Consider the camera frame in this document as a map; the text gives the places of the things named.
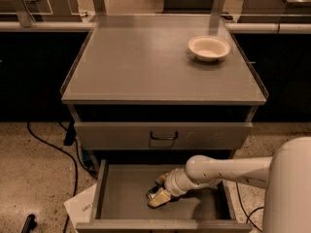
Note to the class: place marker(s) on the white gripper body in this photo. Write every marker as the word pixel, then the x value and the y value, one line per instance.
pixel 171 184

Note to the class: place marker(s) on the white horizontal rail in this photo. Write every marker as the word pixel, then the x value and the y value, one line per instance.
pixel 239 28

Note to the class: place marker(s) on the white paper bowl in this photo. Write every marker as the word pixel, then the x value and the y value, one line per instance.
pixel 209 48

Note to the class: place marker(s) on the black object on floor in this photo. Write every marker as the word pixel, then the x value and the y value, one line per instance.
pixel 29 225

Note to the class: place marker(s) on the crushed green can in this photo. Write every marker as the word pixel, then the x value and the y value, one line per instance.
pixel 153 194

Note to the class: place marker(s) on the open grey middle drawer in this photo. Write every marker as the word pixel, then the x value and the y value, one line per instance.
pixel 120 205

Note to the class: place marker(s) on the grey top drawer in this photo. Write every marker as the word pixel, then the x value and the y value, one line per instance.
pixel 136 135

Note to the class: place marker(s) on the white paper sheet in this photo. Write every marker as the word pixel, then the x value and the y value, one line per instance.
pixel 79 207

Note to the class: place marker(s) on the black drawer handle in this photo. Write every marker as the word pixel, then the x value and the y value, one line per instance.
pixel 164 136

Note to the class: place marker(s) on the grey drawer cabinet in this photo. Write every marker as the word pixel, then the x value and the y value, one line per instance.
pixel 140 69

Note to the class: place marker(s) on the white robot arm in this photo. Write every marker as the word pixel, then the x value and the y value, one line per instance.
pixel 285 177

